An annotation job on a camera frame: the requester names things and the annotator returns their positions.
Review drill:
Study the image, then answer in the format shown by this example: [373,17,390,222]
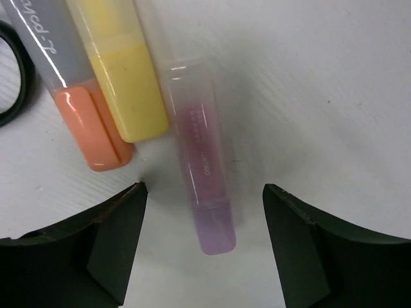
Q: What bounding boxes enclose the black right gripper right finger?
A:
[263,184,410,307]

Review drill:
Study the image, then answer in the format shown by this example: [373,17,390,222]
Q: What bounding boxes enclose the orange highlighter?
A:
[1,0,134,171]

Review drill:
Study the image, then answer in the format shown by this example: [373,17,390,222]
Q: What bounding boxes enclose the purple highlighter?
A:
[162,62,236,255]

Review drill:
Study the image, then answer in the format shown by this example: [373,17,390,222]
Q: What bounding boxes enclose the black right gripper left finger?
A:
[1,182,148,307]

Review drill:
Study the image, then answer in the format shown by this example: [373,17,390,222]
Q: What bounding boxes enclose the yellow highlighter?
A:
[67,0,169,143]

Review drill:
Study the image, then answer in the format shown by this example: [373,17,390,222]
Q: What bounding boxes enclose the black handled scissors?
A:
[0,19,37,128]

